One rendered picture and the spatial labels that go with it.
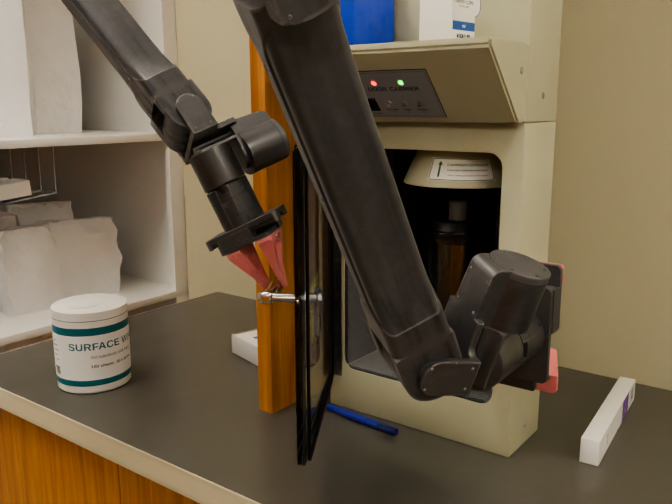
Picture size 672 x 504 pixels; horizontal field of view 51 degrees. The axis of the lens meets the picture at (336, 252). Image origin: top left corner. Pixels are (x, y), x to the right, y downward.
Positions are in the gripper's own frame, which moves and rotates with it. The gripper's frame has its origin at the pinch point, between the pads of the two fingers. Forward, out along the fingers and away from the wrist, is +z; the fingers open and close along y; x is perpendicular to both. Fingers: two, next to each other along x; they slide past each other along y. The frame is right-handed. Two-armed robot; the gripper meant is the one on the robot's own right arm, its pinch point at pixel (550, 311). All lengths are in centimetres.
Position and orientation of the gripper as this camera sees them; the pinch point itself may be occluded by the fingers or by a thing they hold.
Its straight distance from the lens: 84.6
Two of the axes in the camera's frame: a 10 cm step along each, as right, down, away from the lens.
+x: -8.0, -1.2, 5.9
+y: -0.1, -9.8, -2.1
